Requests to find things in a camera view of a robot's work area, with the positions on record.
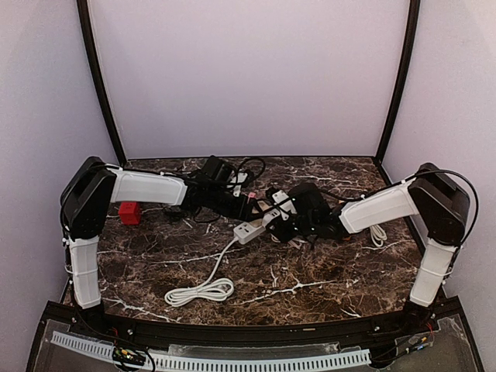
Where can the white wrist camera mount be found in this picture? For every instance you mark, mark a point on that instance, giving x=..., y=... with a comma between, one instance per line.
x=237, y=181
x=283, y=202

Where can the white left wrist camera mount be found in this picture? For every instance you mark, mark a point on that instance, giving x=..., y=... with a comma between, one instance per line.
x=237, y=181

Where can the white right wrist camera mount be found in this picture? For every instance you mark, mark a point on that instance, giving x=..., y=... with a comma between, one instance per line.
x=283, y=202

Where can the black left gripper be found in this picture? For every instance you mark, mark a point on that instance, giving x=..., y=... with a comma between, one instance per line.
x=240, y=207

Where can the white slotted cable duct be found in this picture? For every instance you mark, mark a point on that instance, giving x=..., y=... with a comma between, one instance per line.
x=322, y=357

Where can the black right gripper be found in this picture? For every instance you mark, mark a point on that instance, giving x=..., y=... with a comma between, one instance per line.
x=287, y=223

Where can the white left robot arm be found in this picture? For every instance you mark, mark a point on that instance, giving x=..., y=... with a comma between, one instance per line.
x=85, y=201

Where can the white power strip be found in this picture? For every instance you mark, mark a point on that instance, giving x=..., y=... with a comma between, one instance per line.
x=247, y=231

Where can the red cube socket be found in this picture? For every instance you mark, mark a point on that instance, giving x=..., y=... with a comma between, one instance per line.
x=130, y=213

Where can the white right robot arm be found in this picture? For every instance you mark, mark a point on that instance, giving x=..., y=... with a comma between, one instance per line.
x=431, y=194

